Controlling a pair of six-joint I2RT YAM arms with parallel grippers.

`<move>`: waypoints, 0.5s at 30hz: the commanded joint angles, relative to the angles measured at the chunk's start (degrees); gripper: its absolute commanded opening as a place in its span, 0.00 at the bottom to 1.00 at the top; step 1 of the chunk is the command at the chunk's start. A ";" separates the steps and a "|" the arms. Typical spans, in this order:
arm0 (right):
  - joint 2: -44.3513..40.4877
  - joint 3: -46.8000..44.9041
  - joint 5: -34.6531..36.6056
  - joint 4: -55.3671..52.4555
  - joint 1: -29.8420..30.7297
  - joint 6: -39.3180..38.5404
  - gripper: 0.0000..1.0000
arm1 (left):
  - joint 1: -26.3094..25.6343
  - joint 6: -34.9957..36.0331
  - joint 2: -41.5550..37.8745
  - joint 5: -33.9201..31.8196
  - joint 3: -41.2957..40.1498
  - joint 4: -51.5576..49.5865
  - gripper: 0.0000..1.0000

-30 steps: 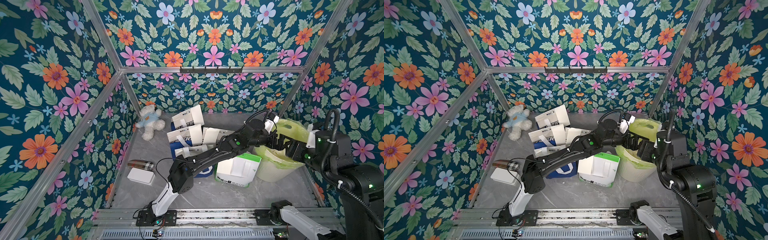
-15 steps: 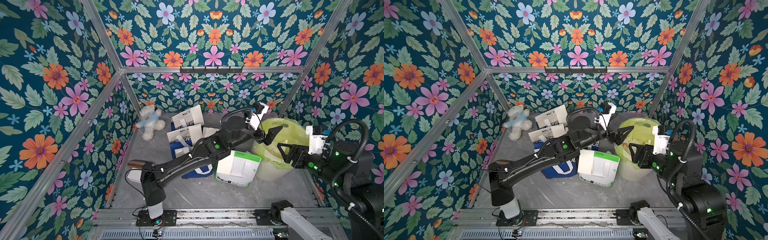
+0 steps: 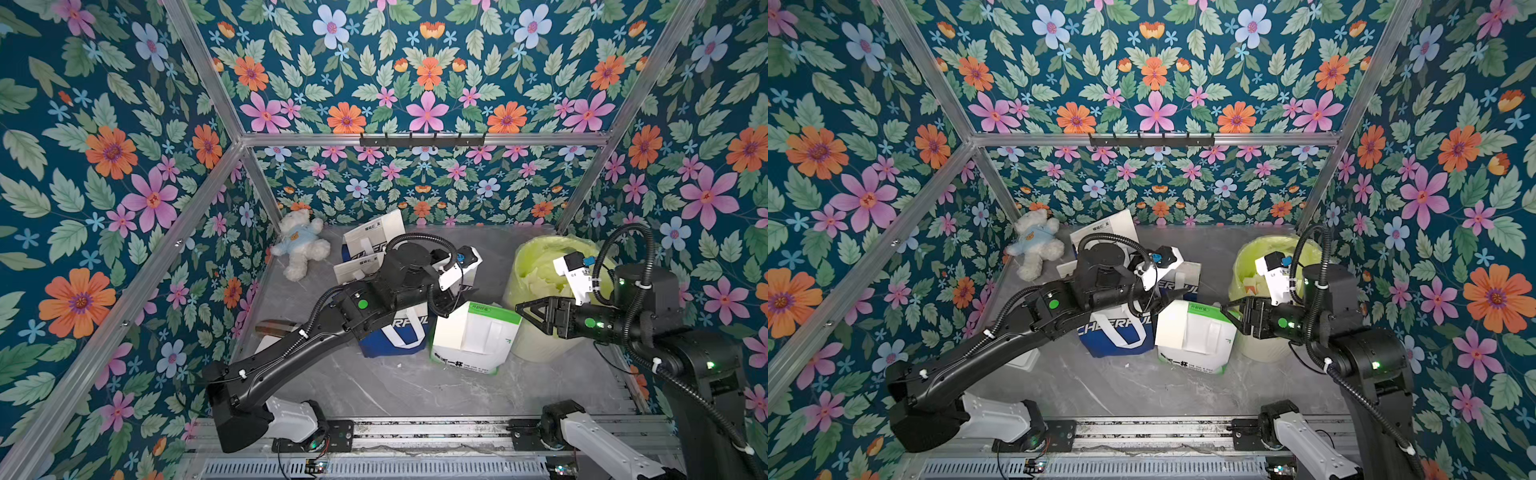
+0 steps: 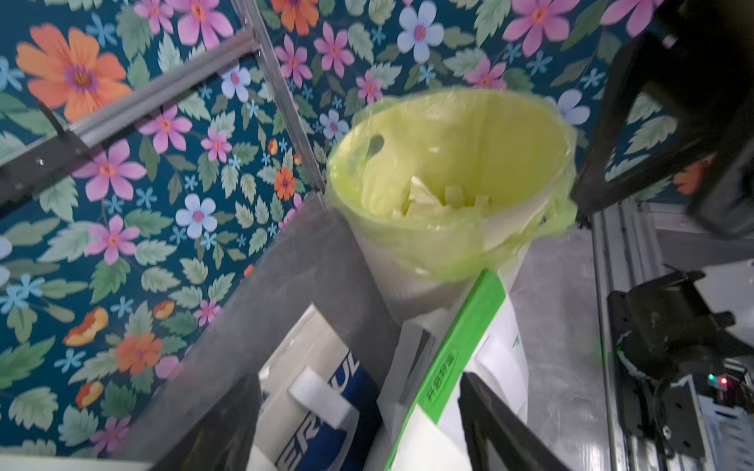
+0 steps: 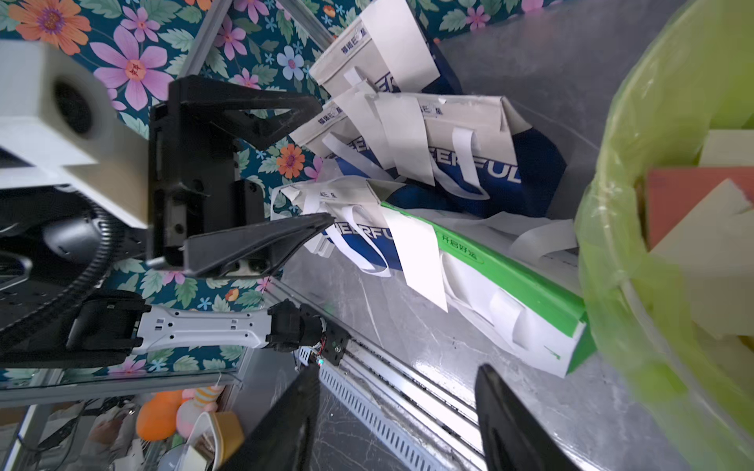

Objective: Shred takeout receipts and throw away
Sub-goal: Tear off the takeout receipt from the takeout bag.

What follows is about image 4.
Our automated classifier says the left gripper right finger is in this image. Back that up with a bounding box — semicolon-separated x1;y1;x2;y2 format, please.
459;373;569;471

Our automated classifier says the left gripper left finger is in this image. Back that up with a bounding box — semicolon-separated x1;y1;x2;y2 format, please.
151;373;261;471

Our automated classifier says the white bag green top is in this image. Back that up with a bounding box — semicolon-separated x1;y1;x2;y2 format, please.
365;270;529;470

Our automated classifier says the white trash bin green liner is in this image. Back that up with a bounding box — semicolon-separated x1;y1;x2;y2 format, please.
326;88;577;323

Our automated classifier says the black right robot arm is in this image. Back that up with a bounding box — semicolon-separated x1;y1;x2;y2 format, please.
571;1;753;470

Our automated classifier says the middle right blue white bag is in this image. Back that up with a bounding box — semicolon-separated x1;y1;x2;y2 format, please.
247;305;382;470

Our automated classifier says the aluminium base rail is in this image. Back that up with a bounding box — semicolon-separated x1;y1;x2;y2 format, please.
592;200;753;470

